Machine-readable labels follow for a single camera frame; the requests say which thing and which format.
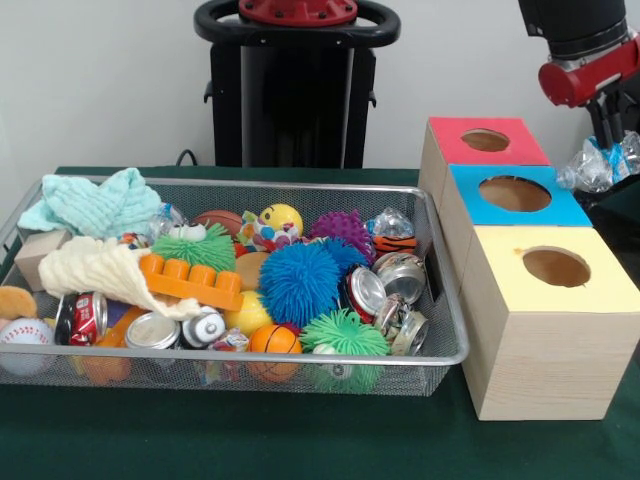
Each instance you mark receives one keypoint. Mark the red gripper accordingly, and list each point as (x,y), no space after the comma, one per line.
(580,80)

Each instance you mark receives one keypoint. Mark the crushed clear plastic bottle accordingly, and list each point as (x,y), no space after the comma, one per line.
(592,167)

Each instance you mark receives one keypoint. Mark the wooden box with three holes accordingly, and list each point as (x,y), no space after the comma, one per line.
(550,360)

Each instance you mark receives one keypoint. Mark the black upright panel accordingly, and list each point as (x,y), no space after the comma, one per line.
(634,115)

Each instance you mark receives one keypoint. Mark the dark green tablecloth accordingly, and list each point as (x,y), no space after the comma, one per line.
(627,210)
(250,440)

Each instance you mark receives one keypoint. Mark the purple spiky ball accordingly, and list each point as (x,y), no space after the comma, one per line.
(340,230)

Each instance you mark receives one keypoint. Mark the plain green spiky ball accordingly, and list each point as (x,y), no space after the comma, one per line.
(345,335)

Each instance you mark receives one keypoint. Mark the yellow smiley ball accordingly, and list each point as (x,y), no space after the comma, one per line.
(282,216)

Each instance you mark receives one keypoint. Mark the large blue spiky ball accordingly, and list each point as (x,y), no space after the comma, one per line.
(300,285)

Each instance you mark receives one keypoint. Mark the small orange basketball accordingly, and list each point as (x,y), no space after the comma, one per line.
(274,340)

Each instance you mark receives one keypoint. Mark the green spiky ball with eyes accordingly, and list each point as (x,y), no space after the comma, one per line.
(200,250)

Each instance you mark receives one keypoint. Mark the orange toy building block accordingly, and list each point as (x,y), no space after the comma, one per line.
(195,290)

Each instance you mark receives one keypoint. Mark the light blue knitted cloth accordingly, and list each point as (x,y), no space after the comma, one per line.
(100,205)

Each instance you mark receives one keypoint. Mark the cream knitted cloth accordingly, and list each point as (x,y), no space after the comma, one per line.
(95,270)

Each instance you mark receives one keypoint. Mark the white baseball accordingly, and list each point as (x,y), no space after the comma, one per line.
(25,335)

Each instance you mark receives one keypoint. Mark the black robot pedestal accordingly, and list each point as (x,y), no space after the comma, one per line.
(300,100)

